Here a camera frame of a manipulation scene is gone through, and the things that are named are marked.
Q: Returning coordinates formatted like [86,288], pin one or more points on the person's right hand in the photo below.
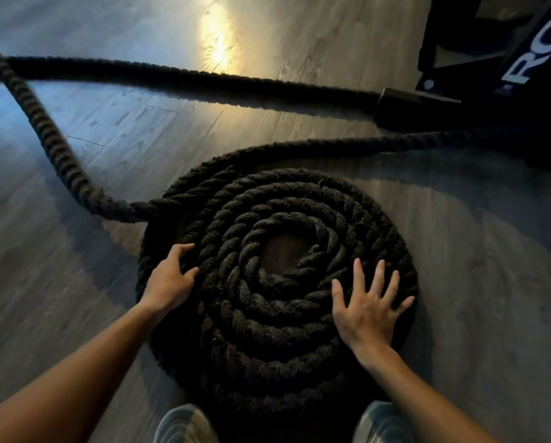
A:
[370,322]

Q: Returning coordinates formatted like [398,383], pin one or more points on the grey wooden floor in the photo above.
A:
[465,272]

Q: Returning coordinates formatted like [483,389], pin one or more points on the person's right forearm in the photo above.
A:
[418,401]

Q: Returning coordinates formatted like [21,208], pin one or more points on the person's left hand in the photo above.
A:
[169,283]

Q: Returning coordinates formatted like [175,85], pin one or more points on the black gym rack base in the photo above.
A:
[451,27]

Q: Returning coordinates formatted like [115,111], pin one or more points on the person's left grey sneaker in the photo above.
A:
[183,429]

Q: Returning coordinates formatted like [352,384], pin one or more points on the person's right grey sneaker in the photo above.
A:
[381,426]

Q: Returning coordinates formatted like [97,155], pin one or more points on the person's grey sneaker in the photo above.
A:
[381,426]
[183,429]

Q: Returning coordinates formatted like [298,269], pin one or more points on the person's left forearm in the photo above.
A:
[72,387]

